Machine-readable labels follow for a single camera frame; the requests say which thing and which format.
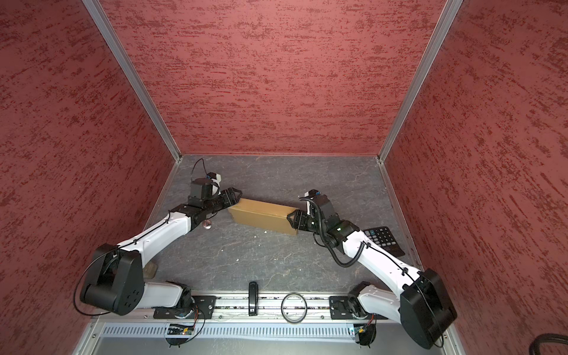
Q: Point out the circuit board connector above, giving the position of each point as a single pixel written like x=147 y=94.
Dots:
x=364 y=335
x=178 y=334

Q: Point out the right circuit board connector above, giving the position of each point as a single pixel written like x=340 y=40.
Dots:
x=364 y=335

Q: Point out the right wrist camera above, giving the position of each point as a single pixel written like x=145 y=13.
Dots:
x=315 y=196

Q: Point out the left aluminium corner post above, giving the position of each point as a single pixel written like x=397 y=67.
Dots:
x=102 y=22

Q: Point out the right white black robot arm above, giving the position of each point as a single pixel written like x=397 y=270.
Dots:
x=417 y=300

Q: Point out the black calculator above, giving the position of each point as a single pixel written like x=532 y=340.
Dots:
x=386 y=239

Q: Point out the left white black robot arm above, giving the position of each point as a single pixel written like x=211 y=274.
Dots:
x=114 y=281

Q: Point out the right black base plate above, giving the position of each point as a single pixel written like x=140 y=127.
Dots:
x=349 y=307

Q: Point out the black handle bar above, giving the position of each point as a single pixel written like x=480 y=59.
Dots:
x=253 y=298

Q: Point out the brown cardboard box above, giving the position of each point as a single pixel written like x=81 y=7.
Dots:
x=263 y=215

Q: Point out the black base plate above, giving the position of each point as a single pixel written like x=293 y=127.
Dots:
x=349 y=307
x=203 y=306

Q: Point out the white perforated cable duct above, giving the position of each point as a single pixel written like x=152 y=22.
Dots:
x=318 y=332

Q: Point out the left circuit board connector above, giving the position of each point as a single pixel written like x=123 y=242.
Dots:
x=178 y=334

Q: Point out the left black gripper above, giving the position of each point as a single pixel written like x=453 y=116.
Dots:
x=225 y=195

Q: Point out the glass spice jar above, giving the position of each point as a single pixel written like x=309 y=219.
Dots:
x=150 y=270

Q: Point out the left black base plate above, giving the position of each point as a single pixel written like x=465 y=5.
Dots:
x=203 y=306

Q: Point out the aluminium frame rail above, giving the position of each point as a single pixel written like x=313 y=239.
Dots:
x=233 y=307

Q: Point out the right aluminium corner post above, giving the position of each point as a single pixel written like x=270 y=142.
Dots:
x=446 y=19

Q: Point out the aluminium corner post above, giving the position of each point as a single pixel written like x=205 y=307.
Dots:
x=102 y=22
x=446 y=19

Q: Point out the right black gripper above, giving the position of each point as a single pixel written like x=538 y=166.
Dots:
x=299 y=220

